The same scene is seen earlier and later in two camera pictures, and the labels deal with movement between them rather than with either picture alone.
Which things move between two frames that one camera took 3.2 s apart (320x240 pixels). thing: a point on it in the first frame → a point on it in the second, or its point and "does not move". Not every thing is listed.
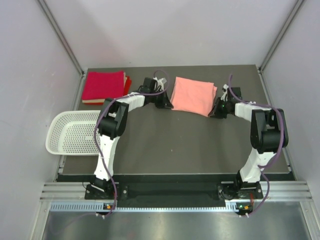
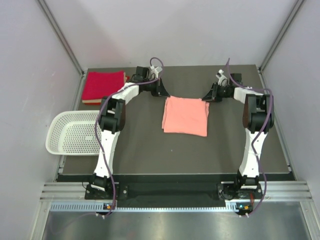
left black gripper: (165, 102) → (160, 90)
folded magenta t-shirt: (99, 85) does not move
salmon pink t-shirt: (193, 96) → (185, 116)
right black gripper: (215, 111) → (212, 95)
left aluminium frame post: (59, 33) does not move
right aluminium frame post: (297, 8) does not move
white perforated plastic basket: (71, 133) does not move
